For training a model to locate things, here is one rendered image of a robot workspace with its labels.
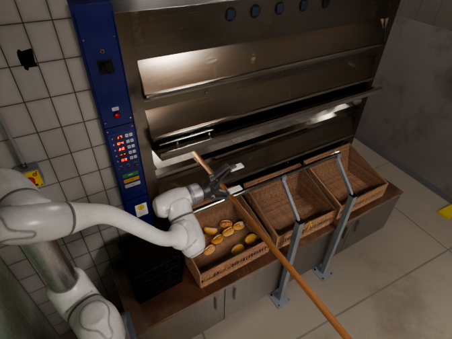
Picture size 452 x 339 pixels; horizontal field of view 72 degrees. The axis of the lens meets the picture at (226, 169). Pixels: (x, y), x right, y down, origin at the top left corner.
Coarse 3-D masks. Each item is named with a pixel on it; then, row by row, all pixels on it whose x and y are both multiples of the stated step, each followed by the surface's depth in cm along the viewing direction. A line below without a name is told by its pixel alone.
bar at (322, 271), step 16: (320, 160) 207; (336, 160) 216; (240, 192) 181; (288, 192) 195; (352, 192) 214; (208, 208) 173; (336, 240) 241; (288, 256) 217; (288, 272) 228; (320, 272) 273
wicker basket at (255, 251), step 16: (192, 208) 220; (224, 208) 236; (208, 224) 232; (240, 240) 227; (256, 240) 227; (208, 256) 215; (224, 256) 216; (240, 256) 202; (256, 256) 215; (192, 272) 203; (208, 272) 191; (224, 272) 203
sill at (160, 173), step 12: (348, 108) 262; (312, 120) 245; (324, 120) 247; (276, 132) 231; (288, 132) 231; (240, 144) 218; (252, 144) 219; (204, 156) 206; (216, 156) 207; (228, 156) 213; (168, 168) 196; (180, 168) 197; (192, 168) 202
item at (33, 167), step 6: (36, 162) 146; (18, 168) 142; (30, 168) 142; (36, 168) 142; (24, 174) 140; (30, 174) 141; (42, 174) 151; (36, 180) 145; (42, 180) 146; (36, 186) 146
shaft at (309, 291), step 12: (204, 168) 194; (240, 204) 169; (264, 240) 152; (276, 252) 146; (288, 264) 141; (300, 276) 137; (312, 300) 130; (324, 312) 125; (336, 324) 121; (348, 336) 118
